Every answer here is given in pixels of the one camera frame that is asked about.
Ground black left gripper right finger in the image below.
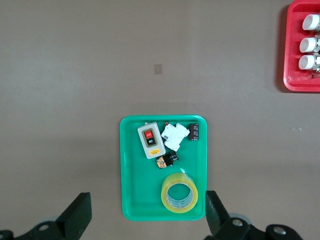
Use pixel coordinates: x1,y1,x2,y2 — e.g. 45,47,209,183
204,190,305,240

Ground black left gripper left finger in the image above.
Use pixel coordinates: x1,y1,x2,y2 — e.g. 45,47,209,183
0,191,93,240

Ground yellowish clear packing tape roll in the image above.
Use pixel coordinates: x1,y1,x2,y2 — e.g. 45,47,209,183
160,172,199,214

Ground green plastic tray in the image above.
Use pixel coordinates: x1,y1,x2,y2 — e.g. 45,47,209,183
119,114,209,222

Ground red plastic tray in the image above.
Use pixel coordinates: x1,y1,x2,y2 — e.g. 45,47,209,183
283,0,320,94

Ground small black orange coil component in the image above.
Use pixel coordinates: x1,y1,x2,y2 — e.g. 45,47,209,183
155,150,180,170

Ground dark cylindrical capacitor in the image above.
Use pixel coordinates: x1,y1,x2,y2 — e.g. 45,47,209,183
188,123,200,142

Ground white circuit breaker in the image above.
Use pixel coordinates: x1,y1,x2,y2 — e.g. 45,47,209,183
160,122,190,152

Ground metal pipe fitting white caps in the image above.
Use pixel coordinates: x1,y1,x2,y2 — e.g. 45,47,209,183
301,13,320,33
298,54,320,73
299,36,320,54

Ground grey on-off switch box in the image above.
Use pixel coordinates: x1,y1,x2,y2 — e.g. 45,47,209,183
137,121,167,160

